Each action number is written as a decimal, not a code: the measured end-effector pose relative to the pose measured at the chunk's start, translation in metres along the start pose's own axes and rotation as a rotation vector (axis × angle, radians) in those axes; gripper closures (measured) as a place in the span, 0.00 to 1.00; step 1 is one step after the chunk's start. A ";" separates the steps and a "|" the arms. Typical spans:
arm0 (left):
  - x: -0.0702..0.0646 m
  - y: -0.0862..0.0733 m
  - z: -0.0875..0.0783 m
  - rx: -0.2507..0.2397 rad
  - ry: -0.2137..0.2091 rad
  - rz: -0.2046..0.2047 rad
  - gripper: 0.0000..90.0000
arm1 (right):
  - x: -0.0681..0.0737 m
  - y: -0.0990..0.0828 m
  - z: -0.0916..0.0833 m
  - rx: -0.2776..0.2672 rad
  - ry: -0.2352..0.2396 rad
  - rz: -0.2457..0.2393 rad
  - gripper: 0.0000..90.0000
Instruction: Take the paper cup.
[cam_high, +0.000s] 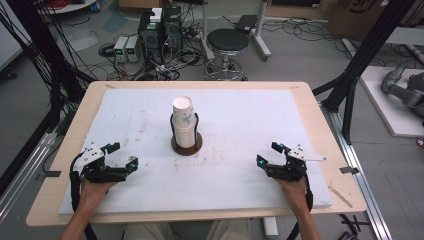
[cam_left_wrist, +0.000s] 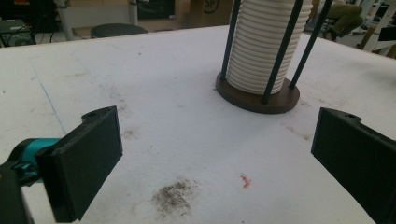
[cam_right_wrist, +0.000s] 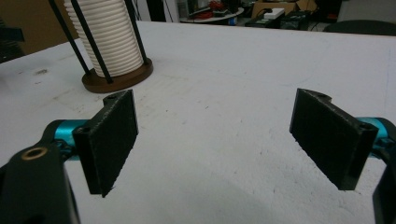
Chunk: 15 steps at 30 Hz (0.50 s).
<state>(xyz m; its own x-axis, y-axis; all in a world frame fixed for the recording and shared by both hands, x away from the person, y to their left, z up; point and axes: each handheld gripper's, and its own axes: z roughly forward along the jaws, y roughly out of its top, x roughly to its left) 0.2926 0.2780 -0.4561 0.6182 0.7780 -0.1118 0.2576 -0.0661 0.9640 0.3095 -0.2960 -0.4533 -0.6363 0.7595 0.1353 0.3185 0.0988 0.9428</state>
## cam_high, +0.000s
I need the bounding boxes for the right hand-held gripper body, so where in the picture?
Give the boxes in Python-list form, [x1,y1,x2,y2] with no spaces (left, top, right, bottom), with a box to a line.
[265,143,328,183]

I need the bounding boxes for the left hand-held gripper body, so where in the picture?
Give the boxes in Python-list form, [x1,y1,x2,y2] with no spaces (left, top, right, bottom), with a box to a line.
[72,143,131,185]

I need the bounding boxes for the stack of white paper cups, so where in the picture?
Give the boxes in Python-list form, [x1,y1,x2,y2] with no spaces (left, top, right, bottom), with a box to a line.
[171,95,198,149]

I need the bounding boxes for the person's left hand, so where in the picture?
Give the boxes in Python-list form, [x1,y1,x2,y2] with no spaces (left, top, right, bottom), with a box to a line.
[78,179,118,214]

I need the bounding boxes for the person's right hand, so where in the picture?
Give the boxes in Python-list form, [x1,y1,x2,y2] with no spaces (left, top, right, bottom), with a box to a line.
[273,177,310,213]

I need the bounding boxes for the white foam mat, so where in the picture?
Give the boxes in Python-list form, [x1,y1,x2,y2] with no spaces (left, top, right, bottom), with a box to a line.
[58,88,334,215]

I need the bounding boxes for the wooden table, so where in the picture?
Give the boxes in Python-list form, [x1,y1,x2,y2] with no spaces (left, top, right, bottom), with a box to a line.
[25,80,368,228]

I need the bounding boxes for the black tape piece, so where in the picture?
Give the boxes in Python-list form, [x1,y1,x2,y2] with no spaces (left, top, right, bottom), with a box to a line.
[339,165,361,175]
[35,170,63,183]

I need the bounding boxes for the white box under table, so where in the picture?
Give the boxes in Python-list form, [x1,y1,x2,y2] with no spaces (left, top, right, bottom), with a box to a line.
[262,217,280,240]

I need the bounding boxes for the person's legs in beige trousers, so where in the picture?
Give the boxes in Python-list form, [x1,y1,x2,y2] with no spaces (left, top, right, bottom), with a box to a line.
[122,219,253,240]

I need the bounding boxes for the grey bench power supply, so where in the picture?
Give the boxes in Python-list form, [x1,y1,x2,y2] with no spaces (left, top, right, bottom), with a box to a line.
[125,35,141,64]
[112,35,130,63]

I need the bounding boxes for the white board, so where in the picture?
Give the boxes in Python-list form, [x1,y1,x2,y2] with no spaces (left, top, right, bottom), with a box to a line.
[359,65,424,139]

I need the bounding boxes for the white metal stand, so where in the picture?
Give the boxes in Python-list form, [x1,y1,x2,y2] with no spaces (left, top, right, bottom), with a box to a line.
[199,0,273,62]

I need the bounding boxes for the black computer tower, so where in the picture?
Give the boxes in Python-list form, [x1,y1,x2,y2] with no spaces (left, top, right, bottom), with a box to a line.
[162,5,184,56]
[137,12,165,65]

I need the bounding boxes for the black round stool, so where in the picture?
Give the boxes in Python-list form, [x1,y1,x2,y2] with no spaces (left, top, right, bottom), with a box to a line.
[204,28,250,82]

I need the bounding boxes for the small white box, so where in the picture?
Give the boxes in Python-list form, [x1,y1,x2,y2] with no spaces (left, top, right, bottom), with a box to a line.
[149,7,164,24]

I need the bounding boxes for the white round table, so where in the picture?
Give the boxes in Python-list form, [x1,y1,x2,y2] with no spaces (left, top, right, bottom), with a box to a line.
[37,0,98,15]

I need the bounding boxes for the cardboard box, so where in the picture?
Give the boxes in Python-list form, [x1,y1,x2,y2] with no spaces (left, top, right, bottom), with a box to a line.
[327,0,389,42]

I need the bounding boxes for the black sleeved left gripper cable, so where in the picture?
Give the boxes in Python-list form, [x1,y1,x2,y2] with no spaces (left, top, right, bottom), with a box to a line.
[68,151,98,240]

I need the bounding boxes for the black sleeved gripper cable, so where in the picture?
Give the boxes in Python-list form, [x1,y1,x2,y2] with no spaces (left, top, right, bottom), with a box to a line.
[285,171,315,240]
[68,151,98,240]

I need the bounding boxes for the black sleeved right gripper cable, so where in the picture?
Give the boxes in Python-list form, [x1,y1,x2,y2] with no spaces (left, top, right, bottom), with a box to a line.
[285,171,315,240]

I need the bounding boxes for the aluminium rail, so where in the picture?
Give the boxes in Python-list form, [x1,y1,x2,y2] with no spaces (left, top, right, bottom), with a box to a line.
[0,130,58,224]
[320,102,394,240]

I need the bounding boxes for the tangle of floor cables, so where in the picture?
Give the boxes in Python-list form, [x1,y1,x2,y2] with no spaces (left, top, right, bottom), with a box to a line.
[84,19,208,82]

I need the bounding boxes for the black metal frame post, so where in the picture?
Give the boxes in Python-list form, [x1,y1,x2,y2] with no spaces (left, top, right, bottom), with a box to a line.
[312,0,418,145]
[0,0,96,196]

